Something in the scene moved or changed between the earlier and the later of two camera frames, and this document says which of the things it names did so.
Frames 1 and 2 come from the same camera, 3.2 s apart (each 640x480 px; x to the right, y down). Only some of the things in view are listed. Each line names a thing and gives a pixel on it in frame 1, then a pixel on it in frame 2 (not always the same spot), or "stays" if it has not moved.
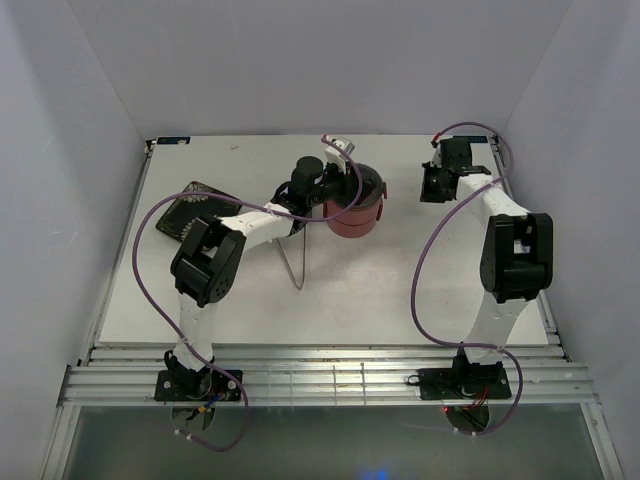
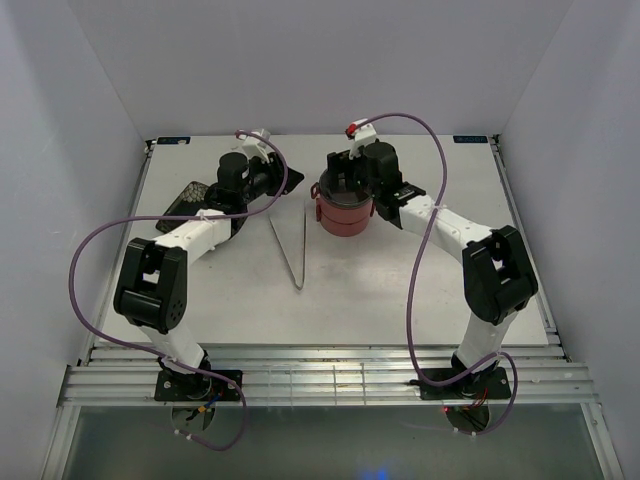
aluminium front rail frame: (324, 377) stays
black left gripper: (349, 186) -> (273, 168)
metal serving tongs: (300, 287) stays
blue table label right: (478, 139) stays
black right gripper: (425, 194) -> (342, 161)
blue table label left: (174, 140) stays
